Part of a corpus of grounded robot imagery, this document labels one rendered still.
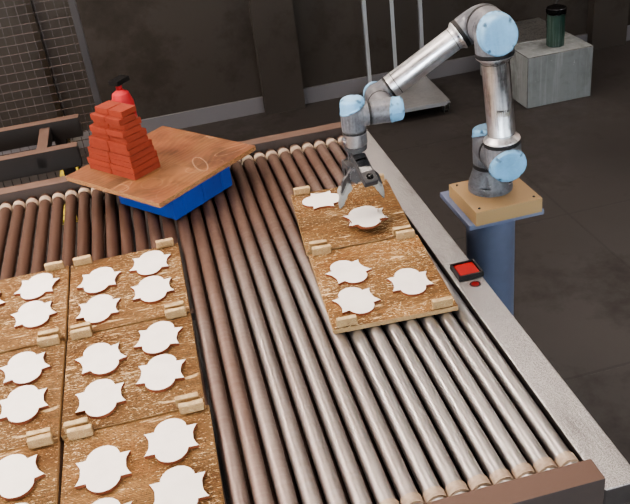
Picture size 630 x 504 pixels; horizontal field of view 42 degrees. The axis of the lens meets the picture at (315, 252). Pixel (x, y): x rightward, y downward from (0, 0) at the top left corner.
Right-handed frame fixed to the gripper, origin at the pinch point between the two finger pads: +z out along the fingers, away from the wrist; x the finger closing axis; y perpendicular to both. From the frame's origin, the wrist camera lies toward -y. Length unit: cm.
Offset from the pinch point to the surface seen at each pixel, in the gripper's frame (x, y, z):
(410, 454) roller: 26, -98, 10
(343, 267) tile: 15.0, -21.9, 7.0
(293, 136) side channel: 1, 80, 7
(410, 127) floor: -127, 269, 101
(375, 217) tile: -3.1, -2.3, 4.5
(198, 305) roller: 59, -18, 10
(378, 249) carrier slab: 1.5, -15.9, 7.9
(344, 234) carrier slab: 7.8, -2.1, 7.9
